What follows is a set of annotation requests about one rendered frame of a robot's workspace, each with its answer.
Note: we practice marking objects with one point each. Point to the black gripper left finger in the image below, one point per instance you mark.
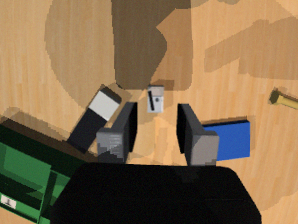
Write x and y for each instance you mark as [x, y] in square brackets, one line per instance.
[115, 143]

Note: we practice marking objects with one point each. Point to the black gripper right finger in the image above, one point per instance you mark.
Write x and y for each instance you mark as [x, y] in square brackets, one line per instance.
[199, 146]

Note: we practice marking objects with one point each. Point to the green three-compartment bin rack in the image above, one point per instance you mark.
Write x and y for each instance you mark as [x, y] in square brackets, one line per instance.
[23, 177]

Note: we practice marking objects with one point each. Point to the brass bolt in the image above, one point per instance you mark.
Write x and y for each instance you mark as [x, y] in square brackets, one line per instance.
[277, 98]

